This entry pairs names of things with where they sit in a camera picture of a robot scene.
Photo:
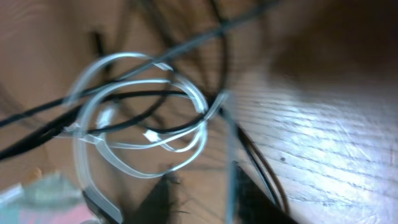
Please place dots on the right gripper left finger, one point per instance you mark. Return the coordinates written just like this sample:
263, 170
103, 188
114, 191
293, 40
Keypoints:
102, 207

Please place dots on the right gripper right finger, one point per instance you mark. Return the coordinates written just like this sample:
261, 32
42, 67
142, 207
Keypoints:
254, 207

